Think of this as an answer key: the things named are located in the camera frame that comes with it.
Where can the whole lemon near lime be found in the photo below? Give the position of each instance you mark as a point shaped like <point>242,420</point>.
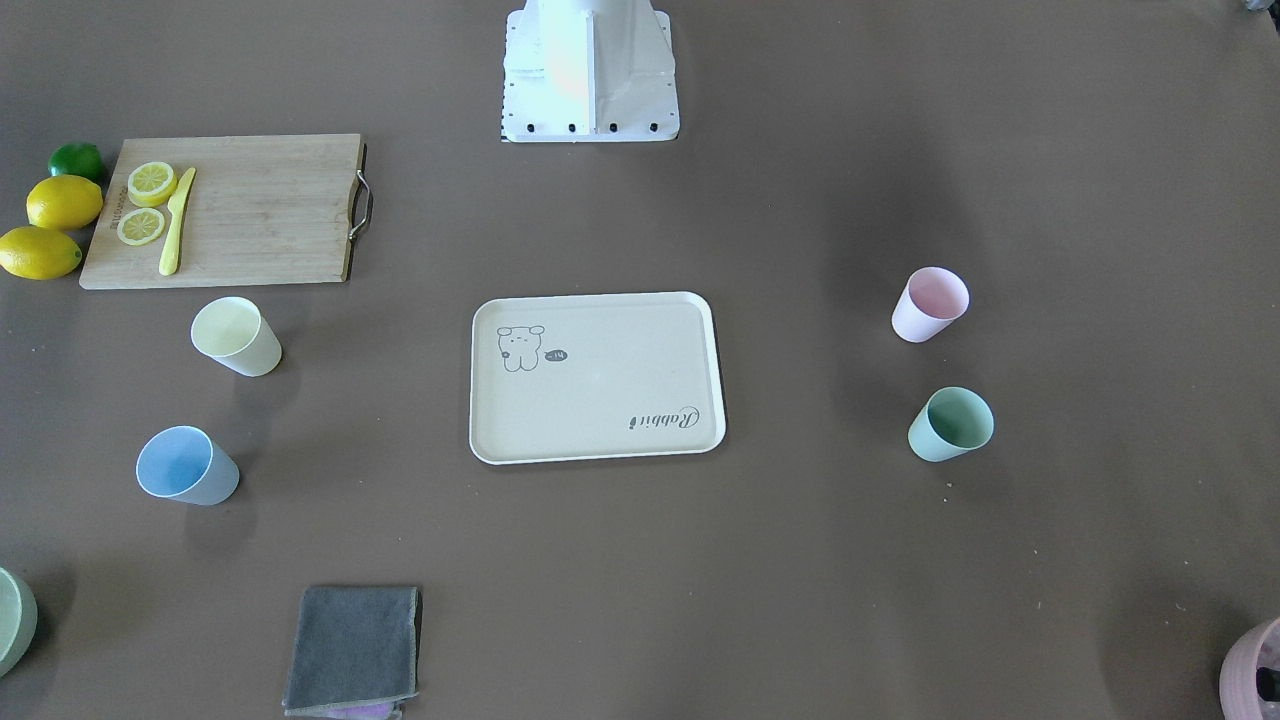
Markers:
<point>64,203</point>

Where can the lemon slice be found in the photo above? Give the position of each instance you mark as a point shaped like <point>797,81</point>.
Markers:
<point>151,184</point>
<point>141,226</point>

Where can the pale yellow plastic cup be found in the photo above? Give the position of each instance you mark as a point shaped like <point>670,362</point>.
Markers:
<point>233,332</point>

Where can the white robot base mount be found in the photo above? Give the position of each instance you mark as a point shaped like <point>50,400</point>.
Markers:
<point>589,71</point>

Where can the purple cloth under grey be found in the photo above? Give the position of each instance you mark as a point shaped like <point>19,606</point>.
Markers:
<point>378,711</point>

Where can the light green bowl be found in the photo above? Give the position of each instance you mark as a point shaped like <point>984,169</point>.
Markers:
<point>19,616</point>

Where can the green plastic cup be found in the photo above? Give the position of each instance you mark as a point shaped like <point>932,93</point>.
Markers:
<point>953,421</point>

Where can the lower lemon slice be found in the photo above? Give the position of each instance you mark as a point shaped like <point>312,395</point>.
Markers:
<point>141,226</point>

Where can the grey folded cloth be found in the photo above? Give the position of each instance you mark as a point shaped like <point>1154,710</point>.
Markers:
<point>354,645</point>

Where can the upper lemon slice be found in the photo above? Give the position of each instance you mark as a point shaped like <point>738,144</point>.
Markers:
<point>151,184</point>

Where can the yellow plastic knife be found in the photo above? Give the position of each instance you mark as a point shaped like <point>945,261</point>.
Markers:
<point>176,204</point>

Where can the green lime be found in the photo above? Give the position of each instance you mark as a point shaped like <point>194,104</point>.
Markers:
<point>77,159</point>

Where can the cream rabbit print tray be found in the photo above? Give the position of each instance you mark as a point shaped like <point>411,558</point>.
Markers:
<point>587,377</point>

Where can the bamboo cutting board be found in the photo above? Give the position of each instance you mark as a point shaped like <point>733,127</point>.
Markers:
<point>277,209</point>

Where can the whole lemon outer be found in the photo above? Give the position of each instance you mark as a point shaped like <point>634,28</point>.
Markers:
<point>38,253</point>

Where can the blue plastic cup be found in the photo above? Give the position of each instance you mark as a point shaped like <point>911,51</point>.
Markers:
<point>185,465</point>

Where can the pink plastic cup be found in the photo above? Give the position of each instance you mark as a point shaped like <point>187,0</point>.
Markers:
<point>933,298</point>

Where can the pink bowl of ice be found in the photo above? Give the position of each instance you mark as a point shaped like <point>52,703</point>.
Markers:
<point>1248,676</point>

